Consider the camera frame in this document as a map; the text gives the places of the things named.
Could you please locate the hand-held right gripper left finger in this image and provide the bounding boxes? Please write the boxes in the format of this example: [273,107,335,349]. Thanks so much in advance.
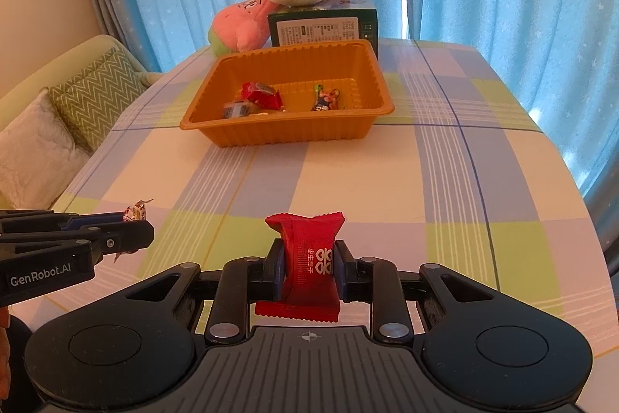
[123,240,287,346]

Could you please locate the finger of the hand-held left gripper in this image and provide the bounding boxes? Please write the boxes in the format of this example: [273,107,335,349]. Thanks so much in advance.
[0,218,156,267]
[0,209,129,234]

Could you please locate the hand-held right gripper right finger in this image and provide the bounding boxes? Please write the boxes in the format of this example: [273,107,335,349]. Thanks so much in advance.
[335,240,499,343]

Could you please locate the red white snack packet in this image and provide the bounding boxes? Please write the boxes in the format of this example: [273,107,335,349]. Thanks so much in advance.
[112,198,156,257]

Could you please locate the orange plastic tray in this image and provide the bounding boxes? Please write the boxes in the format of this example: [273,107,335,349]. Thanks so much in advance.
[180,39,395,147]

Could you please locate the clear snack packet dark filling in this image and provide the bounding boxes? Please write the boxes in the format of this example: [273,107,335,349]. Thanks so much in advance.
[222,100,262,120]

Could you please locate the red gold candy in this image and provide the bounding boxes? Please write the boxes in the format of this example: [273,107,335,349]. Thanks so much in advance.
[241,81,284,110]

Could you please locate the white fluffy cushion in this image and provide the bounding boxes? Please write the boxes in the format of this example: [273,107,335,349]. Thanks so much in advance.
[0,91,90,209]

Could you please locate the green zigzag cushion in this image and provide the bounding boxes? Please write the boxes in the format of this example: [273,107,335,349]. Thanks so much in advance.
[48,48,148,153]

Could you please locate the checked tablecloth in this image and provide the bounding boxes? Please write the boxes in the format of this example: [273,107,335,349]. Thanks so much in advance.
[10,38,598,360]

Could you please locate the light green sofa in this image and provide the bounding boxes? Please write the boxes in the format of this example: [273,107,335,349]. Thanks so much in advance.
[0,34,165,211]

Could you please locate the colourful wrapped candy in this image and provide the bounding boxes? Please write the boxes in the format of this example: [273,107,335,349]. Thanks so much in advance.
[311,84,345,112]

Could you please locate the pink green plush toy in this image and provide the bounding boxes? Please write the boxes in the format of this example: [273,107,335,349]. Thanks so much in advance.
[207,0,281,57]

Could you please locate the dark green box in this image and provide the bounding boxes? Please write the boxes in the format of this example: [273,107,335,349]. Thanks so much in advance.
[267,0,379,56]

